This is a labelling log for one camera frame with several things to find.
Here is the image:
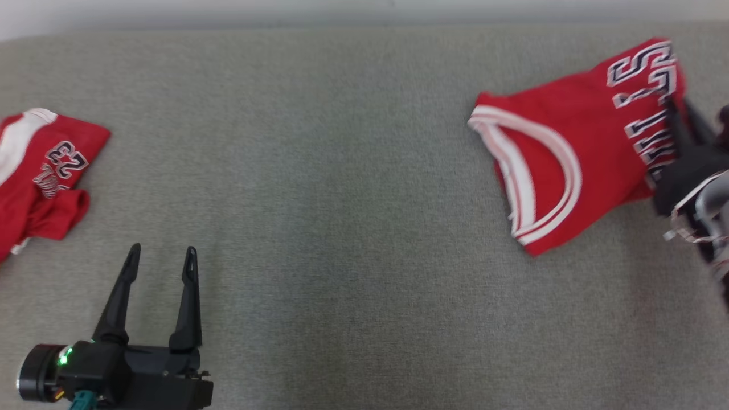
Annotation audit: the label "twisted red white wire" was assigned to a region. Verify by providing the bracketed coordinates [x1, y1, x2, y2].
[662, 171, 729, 245]

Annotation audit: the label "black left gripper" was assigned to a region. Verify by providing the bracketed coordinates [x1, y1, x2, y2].
[93, 243, 214, 410]

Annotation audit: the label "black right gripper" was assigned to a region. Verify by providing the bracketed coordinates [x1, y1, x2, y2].
[651, 98, 729, 216]

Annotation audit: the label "red shorts with 23 print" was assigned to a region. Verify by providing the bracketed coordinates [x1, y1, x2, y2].
[0, 108, 112, 264]

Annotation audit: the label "red jersey shirt white sleeves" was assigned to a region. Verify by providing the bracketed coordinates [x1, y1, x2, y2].
[467, 37, 687, 258]

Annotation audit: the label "grey fabric panel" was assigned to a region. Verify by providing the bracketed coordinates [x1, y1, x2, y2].
[0, 23, 729, 410]

